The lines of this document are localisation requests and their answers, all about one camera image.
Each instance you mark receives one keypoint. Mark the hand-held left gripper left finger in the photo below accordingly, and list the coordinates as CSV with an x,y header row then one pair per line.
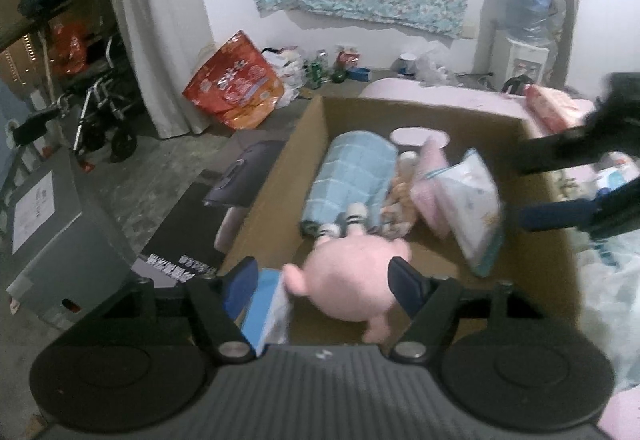
x,y
242,285

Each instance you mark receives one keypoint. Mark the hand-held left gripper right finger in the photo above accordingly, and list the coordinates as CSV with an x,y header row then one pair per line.
x,y
407,287

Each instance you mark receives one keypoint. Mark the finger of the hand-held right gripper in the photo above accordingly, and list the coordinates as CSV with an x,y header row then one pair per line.
x,y
560,150
555,215

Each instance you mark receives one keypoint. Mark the light blue paper box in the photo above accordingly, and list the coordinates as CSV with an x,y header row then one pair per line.
x,y
265,315

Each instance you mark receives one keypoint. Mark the brown cardboard box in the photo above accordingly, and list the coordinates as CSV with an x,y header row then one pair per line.
x,y
435,260

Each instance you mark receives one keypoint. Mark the blue wet wipes pack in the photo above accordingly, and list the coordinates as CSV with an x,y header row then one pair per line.
x,y
607,182

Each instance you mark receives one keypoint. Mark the pink plush doll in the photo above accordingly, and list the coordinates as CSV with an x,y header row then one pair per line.
x,y
345,280

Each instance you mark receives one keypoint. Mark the white printed tissue pack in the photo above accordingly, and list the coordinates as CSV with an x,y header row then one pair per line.
x,y
470,210

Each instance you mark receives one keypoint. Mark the white striped sock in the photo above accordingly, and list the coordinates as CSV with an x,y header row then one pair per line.
x,y
356,217
331,230

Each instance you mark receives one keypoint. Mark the peach patterned cloth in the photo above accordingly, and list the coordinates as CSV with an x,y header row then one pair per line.
x,y
400,200

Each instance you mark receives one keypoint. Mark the pink towel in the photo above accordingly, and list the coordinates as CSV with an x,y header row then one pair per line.
x,y
430,200

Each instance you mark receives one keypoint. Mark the blue quilted towel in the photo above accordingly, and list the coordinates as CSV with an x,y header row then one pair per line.
x,y
350,170

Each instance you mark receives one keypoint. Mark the red wet wipes pack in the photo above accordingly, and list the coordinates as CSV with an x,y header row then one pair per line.
x,y
555,107

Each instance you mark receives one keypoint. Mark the small white bottle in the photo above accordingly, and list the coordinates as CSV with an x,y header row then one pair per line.
x,y
619,164

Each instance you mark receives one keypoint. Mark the white water dispenser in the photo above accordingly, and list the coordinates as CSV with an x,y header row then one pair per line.
x,y
520,62

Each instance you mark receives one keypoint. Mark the patterned brown board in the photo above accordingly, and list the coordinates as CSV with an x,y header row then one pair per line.
x,y
567,35

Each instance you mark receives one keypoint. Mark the large white plastic bag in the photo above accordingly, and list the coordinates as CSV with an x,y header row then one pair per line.
x,y
610,310

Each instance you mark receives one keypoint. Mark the dark grey flat bag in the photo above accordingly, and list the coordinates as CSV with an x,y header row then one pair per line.
x,y
245,175

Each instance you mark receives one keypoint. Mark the pink printed table cover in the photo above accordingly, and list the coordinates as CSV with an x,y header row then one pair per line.
x,y
450,95

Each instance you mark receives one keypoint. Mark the blue water jug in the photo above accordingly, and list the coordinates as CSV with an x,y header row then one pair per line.
x,y
532,5

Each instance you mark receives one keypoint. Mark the clear plastic bag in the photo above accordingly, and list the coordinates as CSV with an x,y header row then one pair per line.
x,y
434,66

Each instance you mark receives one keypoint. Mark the white cup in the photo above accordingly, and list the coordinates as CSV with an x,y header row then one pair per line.
x,y
409,62

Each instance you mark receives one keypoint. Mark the grey box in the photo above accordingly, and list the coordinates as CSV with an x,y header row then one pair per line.
x,y
60,240

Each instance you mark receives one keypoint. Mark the red printed bag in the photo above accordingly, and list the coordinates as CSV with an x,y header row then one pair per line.
x,y
235,85

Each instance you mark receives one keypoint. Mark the small white plastic bag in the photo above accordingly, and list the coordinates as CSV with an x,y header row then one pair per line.
x,y
285,75

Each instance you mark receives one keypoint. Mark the folded wheelchair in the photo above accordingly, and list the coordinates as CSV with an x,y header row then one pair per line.
x,y
100,110

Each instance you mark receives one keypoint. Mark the small red pack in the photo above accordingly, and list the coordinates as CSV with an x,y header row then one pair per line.
x,y
347,59

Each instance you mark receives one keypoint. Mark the white curtain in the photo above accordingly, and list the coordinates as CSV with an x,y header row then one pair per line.
x,y
160,30

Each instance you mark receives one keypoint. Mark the light blue cloth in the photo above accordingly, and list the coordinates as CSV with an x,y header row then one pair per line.
x,y
12,120

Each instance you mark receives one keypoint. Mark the red plastic bag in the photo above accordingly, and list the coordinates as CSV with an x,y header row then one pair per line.
x,y
69,47

